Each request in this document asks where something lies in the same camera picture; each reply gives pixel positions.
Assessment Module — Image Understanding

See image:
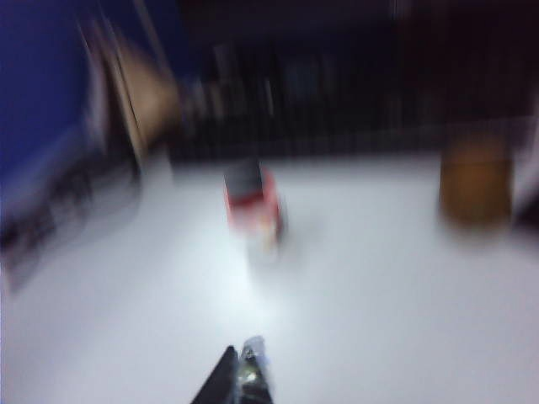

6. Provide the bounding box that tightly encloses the black mechanical keyboard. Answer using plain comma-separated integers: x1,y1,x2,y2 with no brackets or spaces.
170,113,447,163

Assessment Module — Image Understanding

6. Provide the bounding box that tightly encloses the tent-shaped canvas desk calendar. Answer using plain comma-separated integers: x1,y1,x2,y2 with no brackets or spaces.
79,16,182,165

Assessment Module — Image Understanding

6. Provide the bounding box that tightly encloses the brown kiwi fruit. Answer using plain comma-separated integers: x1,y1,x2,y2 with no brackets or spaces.
437,125,515,226

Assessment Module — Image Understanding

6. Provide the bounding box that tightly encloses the white red flat-headed doll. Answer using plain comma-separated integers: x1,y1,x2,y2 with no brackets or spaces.
222,159,290,258

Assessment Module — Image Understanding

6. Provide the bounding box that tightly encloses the grey-padded right gripper right finger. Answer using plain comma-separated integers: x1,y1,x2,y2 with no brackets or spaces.
237,335,275,404

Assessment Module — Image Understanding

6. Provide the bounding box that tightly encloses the large black monitor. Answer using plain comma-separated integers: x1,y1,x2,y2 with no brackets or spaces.
180,0,539,123

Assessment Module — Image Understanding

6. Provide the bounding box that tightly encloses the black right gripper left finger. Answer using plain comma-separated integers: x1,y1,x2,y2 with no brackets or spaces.
191,344,239,404

